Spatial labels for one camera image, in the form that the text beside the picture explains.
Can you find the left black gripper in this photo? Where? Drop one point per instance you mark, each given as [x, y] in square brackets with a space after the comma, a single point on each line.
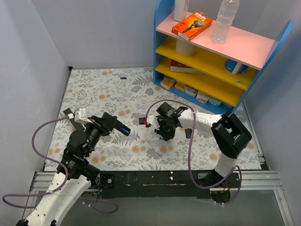
[106, 121]

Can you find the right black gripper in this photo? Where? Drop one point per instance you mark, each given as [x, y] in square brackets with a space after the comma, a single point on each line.
[166, 128]

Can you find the small black battery door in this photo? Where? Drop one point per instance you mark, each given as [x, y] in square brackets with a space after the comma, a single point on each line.
[188, 133]

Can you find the black remote control body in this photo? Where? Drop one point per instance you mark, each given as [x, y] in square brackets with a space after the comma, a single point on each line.
[119, 125]

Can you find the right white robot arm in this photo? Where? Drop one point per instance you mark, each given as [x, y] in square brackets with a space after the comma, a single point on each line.
[229, 132]

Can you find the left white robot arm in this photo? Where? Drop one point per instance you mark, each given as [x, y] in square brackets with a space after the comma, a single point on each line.
[74, 174]

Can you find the black remote with buttons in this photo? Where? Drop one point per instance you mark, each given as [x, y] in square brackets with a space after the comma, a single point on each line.
[142, 121]

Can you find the black battery cover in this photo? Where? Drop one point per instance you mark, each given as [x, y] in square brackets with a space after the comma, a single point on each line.
[68, 112]

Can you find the floral table mat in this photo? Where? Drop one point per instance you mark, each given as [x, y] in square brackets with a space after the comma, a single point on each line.
[102, 90]

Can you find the white tissue pack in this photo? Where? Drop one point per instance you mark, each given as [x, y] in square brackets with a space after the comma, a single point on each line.
[190, 91]
[202, 97]

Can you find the orange tissue pack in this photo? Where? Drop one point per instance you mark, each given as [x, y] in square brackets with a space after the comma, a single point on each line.
[180, 86]

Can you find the yellow tissue pack left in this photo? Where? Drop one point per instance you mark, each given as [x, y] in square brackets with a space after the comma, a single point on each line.
[167, 82]

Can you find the white tissue pack right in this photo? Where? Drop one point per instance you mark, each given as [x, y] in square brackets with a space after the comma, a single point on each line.
[202, 97]

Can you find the light blue tissue pack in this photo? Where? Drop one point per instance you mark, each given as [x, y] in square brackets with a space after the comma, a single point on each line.
[214, 101]

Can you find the red white book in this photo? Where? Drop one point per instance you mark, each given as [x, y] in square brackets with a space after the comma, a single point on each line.
[181, 68]

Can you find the blue shelf unit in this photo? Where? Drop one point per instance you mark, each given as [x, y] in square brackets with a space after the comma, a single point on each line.
[242, 46]

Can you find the white paper roll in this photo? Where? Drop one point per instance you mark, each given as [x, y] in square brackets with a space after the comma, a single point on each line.
[185, 49]

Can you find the orange razor box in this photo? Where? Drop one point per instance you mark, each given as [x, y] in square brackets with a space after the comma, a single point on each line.
[192, 25]

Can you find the clear plastic bottle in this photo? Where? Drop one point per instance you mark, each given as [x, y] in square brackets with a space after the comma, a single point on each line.
[225, 17]

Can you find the white bottle on shelf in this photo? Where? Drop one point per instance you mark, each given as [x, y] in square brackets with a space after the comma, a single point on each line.
[180, 9]

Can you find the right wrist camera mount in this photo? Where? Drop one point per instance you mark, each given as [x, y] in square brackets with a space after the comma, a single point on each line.
[152, 121]

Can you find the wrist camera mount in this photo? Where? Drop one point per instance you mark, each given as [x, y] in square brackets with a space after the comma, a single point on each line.
[152, 121]
[79, 116]

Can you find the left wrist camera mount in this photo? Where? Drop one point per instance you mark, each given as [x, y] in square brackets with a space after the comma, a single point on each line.
[79, 116]

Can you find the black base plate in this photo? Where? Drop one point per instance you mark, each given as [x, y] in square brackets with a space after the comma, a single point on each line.
[179, 183]

